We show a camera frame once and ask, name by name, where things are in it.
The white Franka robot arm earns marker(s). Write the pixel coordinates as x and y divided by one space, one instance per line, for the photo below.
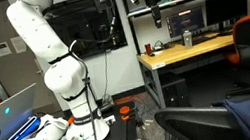
37 29

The black mesh chair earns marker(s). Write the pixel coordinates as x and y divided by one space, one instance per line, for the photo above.
191 127

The lit computer monitor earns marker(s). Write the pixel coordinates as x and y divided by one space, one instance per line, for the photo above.
185 21

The red cup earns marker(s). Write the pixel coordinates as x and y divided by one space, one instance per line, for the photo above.
148 48

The grey bottle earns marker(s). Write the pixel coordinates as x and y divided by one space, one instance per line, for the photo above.
187 39

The wooden desk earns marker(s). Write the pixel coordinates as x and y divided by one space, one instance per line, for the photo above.
179 53

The dark computer monitor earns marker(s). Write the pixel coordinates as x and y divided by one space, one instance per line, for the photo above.
226 6

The black computer tower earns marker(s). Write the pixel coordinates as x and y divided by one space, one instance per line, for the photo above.
175 90

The orange clamp with round knob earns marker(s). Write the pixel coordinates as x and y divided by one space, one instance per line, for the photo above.
125 110

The black robot table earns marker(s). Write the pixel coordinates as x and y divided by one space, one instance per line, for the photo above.
118 135

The plain white door sign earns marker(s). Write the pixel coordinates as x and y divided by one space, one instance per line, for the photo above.
18 44

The white door sign black header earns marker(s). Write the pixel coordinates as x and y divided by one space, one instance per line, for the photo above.
1 49

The grey door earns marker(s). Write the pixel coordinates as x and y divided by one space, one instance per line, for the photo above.
4 75

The silver laptop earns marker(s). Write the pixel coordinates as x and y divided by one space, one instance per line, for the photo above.
4 119

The black wall screen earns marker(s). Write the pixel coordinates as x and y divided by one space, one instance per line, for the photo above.
91 24

